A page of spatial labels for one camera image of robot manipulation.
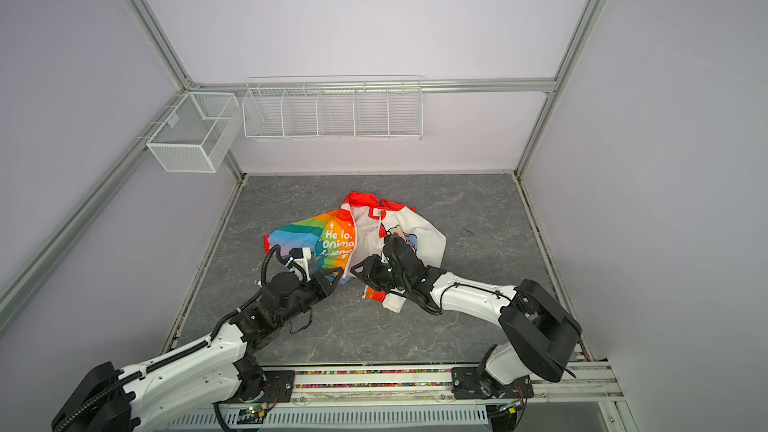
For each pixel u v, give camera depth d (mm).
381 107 1023
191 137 990
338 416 708
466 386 733
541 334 429
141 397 431
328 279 764
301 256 738
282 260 685
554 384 591
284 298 601
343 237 966
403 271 638
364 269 748
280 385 739
